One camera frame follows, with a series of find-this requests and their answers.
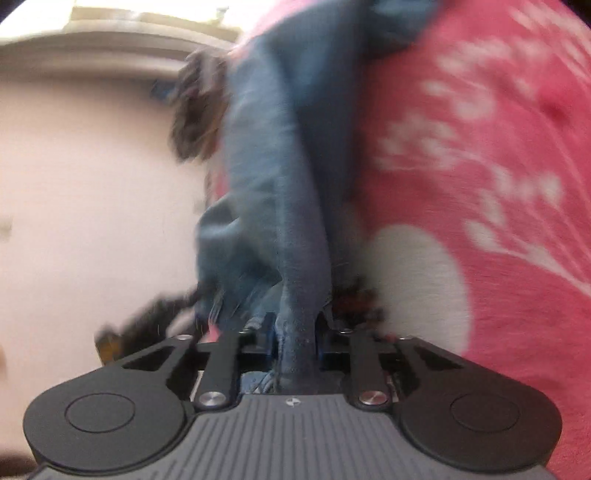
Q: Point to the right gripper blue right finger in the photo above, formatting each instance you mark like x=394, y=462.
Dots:
x=348, y=363

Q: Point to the pink floral fleece blanket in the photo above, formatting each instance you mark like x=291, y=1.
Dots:
x=469, y=210

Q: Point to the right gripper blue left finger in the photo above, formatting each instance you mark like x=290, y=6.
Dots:
x=237, y=351

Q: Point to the blue denim jeans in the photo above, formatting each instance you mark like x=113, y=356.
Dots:
x=273, y=243

